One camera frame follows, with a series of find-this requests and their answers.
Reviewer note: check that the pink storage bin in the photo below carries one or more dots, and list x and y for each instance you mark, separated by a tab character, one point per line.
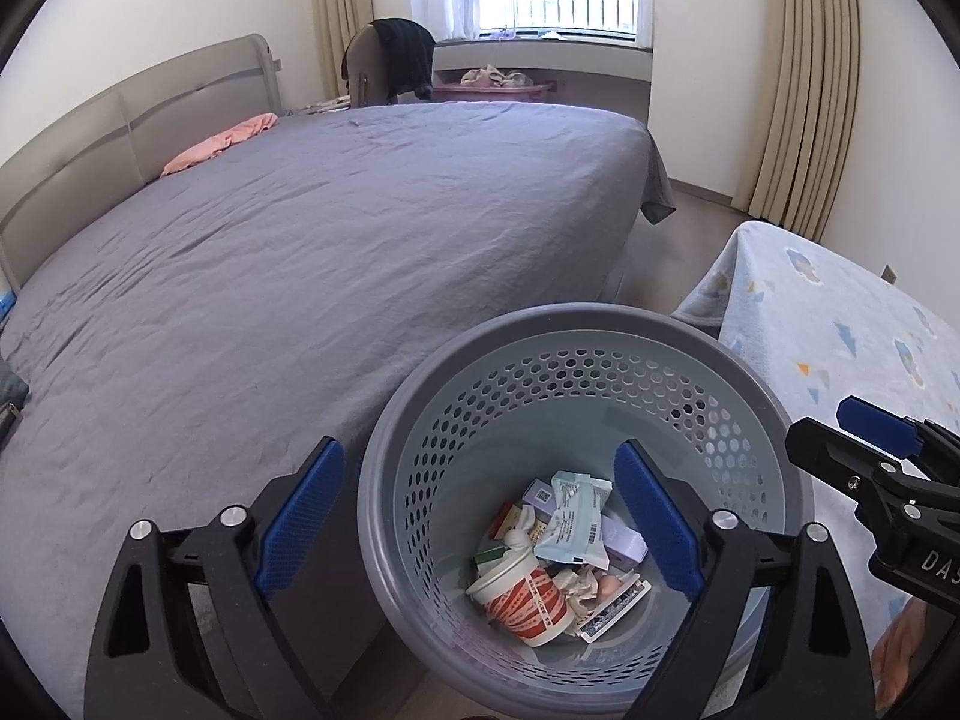
495	92

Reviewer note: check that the pink cloth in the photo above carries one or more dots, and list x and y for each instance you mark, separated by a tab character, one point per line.
217	142

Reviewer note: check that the white window bench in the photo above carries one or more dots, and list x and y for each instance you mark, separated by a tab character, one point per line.
585	60

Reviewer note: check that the beige curtain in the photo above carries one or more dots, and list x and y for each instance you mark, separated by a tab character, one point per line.
341	15
806	90

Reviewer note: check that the teal wet wipe packet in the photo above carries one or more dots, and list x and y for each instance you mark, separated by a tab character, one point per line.
574	521

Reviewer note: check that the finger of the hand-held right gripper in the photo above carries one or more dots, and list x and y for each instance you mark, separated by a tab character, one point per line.
832	454
877	424

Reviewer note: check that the grey bed headboard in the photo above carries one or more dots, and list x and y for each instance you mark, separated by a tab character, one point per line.
112	135

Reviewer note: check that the small white green carton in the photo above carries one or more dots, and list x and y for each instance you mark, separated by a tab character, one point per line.
489	559

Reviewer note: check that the purple windowsill item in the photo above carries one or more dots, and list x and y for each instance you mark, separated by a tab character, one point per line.
502	33

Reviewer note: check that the red printed paper cup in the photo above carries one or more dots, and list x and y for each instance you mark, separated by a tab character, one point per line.
525	604

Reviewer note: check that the long lavender box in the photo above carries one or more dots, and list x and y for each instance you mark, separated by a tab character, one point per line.
626	542

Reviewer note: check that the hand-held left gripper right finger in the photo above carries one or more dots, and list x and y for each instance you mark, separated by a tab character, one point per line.
660	517

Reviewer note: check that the dark grey cloth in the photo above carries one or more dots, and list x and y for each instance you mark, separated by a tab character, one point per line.
11	386

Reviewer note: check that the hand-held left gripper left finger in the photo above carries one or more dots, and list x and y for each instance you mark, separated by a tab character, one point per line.
300	517

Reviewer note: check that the white printed card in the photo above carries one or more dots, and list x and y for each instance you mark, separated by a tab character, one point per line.
615	611

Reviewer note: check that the pile of light clothes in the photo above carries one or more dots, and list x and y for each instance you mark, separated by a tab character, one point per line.
495	77

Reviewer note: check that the person's right hand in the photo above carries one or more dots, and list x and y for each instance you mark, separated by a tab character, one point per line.
900	652

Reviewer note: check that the black garment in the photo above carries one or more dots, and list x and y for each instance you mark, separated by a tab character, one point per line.
405	52

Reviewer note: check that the bed with grey sheet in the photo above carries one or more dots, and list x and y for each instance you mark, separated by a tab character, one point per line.
300	277

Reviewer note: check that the grey perforated waste basket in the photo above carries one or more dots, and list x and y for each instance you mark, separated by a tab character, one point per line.
577	382

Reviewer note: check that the beige chair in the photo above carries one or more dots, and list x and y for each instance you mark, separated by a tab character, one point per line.
360	67

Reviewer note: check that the orange patterned snack wrapper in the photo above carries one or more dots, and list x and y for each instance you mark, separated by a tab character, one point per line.
510	517

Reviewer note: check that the white windowsill paper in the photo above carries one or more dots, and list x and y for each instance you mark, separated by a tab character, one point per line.
551	34

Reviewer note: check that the small pink object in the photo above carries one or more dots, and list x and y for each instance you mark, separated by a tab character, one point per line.
615	586

